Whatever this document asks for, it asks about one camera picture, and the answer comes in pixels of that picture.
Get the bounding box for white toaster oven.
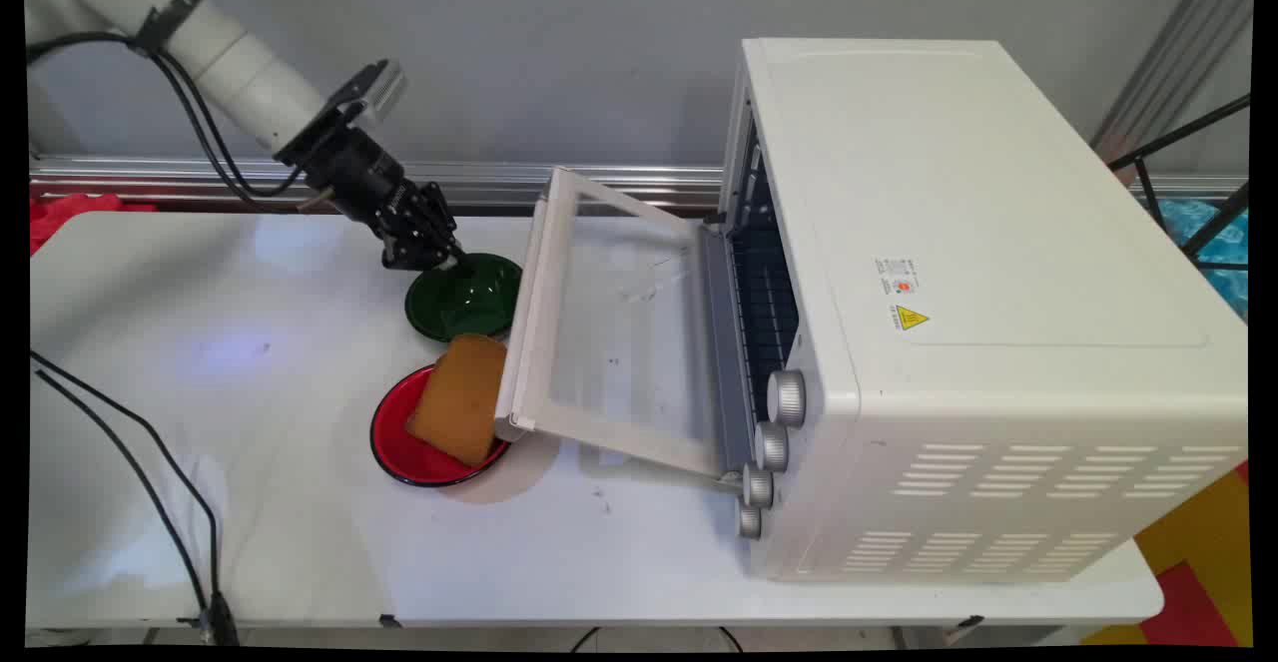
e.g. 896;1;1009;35
717;38;1249;583

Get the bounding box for black metal rack frame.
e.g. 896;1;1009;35
1108;93;1252;274

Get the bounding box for aluminium frame rail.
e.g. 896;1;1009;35
30;153;724;216

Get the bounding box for red plate with black rim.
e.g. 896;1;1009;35
369;363;512;488

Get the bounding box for black table cable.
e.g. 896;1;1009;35
34;368;215;633
30;348;241;647

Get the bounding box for red cloth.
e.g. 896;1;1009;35
30;193;158;256

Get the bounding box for dark green bowl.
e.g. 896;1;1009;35
404;253;524;344

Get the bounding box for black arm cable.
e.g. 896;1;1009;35
26;31;307;212

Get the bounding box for blue plastic wrap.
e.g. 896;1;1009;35
1158;197;1251;322

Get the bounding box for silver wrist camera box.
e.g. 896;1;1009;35
323;59;408;128

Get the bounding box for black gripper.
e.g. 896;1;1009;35
274;121;466;272

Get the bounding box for brown toast slice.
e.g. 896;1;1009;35
405;333;510;468

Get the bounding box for glass oven door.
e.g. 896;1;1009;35
493;167;748;485

